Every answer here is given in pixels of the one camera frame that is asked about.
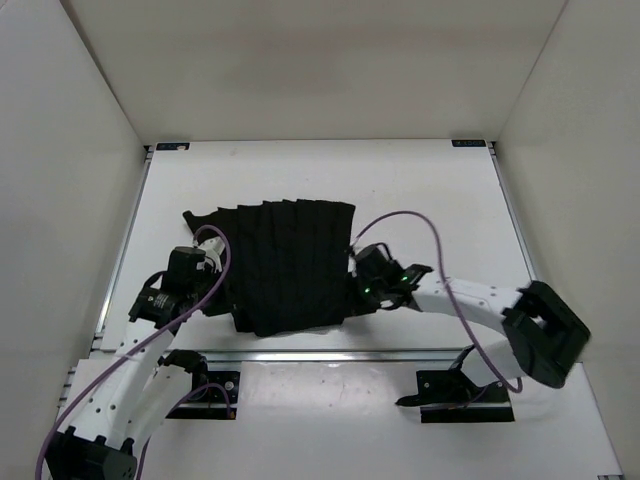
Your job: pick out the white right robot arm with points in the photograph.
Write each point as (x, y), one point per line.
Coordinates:
(543, 336)

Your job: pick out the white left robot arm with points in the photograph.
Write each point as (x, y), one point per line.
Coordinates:
(103, 432)

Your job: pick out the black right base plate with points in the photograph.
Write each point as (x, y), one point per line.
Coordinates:
(448, 397)

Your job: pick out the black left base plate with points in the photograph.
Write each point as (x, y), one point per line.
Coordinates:
(214, 393)

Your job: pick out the black pleated skirt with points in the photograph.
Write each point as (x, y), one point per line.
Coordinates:
(289, 262)

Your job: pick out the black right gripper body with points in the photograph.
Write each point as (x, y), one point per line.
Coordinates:
(366, 294)

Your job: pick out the left corner marker sticker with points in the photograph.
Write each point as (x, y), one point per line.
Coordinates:
(172, 146)

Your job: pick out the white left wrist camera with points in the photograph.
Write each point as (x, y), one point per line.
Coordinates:
(213, 249)

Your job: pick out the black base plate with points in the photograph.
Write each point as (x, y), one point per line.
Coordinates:
(214, 393)
(448, 397)

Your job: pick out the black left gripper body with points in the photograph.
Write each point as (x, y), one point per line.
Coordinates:
(204, 282)

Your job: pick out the aluminium table edge rail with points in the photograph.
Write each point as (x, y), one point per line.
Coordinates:
(331, 356)

